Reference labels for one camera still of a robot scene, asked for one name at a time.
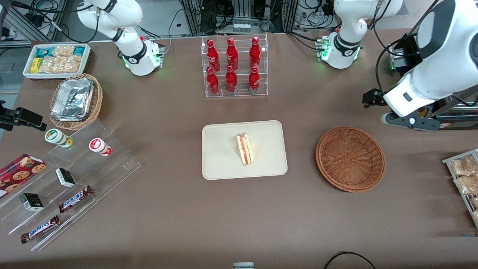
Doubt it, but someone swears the Snickers chocolate bar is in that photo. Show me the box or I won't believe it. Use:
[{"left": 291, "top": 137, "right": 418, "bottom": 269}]
[
  {"left": 21, "top": 215, "right": 61, "bottom": 244},
  {"left": 58, "top": 186, "right": 94, "bottom": 213}
]

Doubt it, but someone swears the light wicker basket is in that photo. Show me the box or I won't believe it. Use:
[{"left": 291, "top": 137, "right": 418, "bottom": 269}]
[{"left": 49, "top": 73, "right": 103, "bottom": 131}]

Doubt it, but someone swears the black floor cable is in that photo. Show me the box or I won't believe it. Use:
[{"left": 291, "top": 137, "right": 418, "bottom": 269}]
[{"left": 323, "top": 251, "right": 378, "bottom": 269}]

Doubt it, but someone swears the black hot food machine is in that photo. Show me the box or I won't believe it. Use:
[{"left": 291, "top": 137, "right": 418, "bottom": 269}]
[{"left": 388, "top": 33, "right": 478, "bottom": 131}]

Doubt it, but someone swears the red cola bottle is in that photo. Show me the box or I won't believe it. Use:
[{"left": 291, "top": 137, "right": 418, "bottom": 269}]
[
  {"left": 226, "top": 37, "right": 239, "bottom": 71},
  {"left": 207, "top": 39, "right": 221, "bottom": 72},
  {"left": 249, "top": 36, "right": 261, "bottom": 69},
  {"left": 248, "top": 65, "right": 261, "bottom": 94},
  {"left": 225, "top": 65, "right": 238, "bottom": 93},
  {"left": 206, "top": 67, "right": 220, "bottom": 95}
]

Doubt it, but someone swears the triangular sandwich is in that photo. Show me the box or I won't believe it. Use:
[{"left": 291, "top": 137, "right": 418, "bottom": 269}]
[{"left": 236, "top": 133, "right": 254, "bottom": 166}]

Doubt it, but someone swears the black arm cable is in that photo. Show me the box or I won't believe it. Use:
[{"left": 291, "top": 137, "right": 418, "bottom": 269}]
[{"left": 373, "top": 0, "right": 443, "bottom": 92}]

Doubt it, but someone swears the silver foil container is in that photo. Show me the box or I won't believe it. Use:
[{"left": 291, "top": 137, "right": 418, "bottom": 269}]
[{"left": 50, "top": 78, "right": 94, "bottom": 122}]

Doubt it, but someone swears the clear cracker pack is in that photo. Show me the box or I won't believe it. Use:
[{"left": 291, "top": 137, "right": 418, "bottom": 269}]
[
  {"left": 52, "top": 46, "right": 75, "bottom": 58},
  {"left": 38, "top": 55, "right": 83, "bottom": 74}
]

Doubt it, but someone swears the clear acrylic bottle rack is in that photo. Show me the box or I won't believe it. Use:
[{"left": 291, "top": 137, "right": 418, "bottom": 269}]
[{"left": 201, "top": 34, "right": 269, "bottom": 98}]

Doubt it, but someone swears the green lid cup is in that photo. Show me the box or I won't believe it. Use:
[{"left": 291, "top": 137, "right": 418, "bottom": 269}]
[{"left": 45, "top": 128, "right": 73, "bottom": 148}]

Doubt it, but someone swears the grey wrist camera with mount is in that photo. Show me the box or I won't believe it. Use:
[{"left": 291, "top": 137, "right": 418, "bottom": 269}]
[{"left": 381, "top": 111, "right": 442, "bottom": 131}]

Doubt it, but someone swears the round brown wicker basket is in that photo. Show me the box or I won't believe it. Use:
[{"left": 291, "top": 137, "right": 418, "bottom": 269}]
[{"left": 316, "top": 126, "right": 386, "bottom": 193}]

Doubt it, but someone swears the clear acrylic stepped display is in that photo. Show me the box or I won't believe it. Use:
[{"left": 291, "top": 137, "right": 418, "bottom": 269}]
[{"left": 0, "top": 119, "right": 142, "bottom": 251}]

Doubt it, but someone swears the small black box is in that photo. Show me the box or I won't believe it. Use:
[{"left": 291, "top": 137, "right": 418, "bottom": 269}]
[
  {"left": 19, "top": 193, "right": 44, "bottom": 212},
  {"left": 55, "top": 168, "right": 76, "bottom": 188}
]

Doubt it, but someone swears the red lid cup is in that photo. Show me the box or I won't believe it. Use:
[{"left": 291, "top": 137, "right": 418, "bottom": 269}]
[{"left": 89, "top": 138, "right": 112, "bottom": 157}]

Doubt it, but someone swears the grey wire tray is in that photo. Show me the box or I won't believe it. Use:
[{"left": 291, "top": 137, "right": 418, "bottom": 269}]
[{"left": 443, "top": 149, "right": 478, "bottom": 228}]

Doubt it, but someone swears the beige plastic tray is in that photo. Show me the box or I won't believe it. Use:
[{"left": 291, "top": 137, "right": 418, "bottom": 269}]
[{"left": 202, "top": 120, "right": 288, "bottom": 181}]

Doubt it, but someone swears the red cookie box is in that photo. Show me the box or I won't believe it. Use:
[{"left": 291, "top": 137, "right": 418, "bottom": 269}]
[{"left": 0, "top": 154, "right": 47, "bottom": 199}]

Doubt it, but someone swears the white rectangular snack bin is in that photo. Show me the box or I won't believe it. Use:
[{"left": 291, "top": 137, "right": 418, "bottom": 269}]
[{"left": 22, "top": 43, "right": 91, "bottom": 80}]

